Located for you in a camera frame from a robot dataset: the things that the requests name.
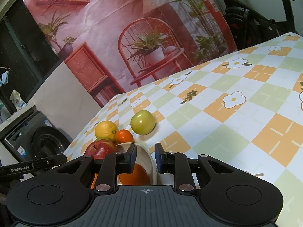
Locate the bright red apple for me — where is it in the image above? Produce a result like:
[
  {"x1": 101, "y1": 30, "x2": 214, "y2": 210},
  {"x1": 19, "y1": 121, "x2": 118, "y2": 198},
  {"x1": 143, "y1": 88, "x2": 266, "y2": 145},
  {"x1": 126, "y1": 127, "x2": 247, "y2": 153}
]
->
[{"x1": 84, "y1": 139, "x2": 118, "y2": 160}]

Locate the orange mandarin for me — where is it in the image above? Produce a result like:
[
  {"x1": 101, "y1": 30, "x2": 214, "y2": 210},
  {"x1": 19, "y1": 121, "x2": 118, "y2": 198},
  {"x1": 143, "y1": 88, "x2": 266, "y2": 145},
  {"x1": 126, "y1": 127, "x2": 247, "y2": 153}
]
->
[
  {"x1": 115, "y1": 129, "x2": 134, "y2": 144},
  {"x1": 90, "y1": 173, "x2": 98, "y2": 190},
  {"x1": 119, "y1": 163, "x2": 151, "y2": 186}
]

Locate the yellow lemon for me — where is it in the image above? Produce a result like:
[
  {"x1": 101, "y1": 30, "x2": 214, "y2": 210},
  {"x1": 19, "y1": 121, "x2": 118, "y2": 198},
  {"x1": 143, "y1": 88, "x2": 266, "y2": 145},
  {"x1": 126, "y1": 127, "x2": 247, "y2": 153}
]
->
[{"x1": 94, "y1": 120, "x2": 118, "y2": 142}]

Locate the yellow-green apple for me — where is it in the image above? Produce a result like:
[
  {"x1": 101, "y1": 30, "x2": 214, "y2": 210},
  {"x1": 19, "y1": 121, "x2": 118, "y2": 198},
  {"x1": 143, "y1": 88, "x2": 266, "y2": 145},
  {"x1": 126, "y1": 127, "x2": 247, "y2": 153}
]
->
[{"x1": 130, "y1": 110, "x2": 156, "y2": 135}]

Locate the bright green apple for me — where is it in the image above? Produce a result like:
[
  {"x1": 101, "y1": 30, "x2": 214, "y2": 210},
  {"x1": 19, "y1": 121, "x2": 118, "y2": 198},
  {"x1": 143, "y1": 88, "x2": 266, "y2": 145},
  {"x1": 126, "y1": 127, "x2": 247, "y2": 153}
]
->
[{"x1": 95, "y1": 138, "x2": 111, "y2": 142}]

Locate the beige ceramic bowl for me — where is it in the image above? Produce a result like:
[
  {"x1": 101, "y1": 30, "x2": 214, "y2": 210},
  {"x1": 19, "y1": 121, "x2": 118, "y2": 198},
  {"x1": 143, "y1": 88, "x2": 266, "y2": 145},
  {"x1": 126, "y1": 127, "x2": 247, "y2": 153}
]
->
[{"x1": 116, "y1": 142, "x2": 157, "y2": 185}]

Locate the grey washing machine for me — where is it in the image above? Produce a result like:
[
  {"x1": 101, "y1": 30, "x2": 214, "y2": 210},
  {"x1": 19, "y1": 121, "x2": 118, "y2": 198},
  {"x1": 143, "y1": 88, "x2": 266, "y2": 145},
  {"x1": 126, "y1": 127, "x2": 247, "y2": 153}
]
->
[{"x1": 1, "y1": 110, "x2": 70, "y2": 162}]

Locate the white detergent bag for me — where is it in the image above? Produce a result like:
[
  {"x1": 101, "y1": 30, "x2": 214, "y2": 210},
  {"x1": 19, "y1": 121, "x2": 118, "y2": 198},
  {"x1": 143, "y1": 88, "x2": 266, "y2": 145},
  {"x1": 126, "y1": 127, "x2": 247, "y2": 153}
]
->
[{"x1": 10, "y1": 90, "x2": 26, "y2": 110}]

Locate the floral checkered tablecloth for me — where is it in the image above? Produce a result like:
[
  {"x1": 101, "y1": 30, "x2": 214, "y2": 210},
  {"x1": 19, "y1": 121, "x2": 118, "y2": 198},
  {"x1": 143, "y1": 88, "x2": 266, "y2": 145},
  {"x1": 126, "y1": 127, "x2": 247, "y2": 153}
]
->
[{"x1": 65, "y1": 33, "x2": 302, "y2": 226}]

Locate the hanging laundry rack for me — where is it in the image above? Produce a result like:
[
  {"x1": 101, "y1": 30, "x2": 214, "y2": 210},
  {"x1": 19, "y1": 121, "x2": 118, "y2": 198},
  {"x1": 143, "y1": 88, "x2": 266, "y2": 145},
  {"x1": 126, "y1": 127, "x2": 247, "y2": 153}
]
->
[{"x1": 0, "y1": 67, "x2": 10, "y2": 86}]

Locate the dark window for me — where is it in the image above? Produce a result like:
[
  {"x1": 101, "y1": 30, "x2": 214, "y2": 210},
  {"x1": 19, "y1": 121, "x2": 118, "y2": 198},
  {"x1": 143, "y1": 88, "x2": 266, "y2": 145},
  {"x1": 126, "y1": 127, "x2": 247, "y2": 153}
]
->
[{"x1": 1, "y1": 1, "x2": 63, "y2": 114}]

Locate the pink printed backdrop cloth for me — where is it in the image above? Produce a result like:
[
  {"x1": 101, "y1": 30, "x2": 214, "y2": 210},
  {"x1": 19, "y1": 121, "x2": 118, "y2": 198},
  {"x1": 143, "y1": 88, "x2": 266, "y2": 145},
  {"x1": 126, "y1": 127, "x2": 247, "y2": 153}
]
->
[{"x1": 24, "y1": 0, "x2": 237, "y2": 106}]

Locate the black exercise bike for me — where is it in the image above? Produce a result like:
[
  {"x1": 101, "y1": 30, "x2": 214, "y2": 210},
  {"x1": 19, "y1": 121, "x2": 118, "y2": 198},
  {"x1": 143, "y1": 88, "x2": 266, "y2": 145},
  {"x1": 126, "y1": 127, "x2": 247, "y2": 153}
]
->
[{"x1": 223, "y1": 0, "x2": 297, "y2": 50}]

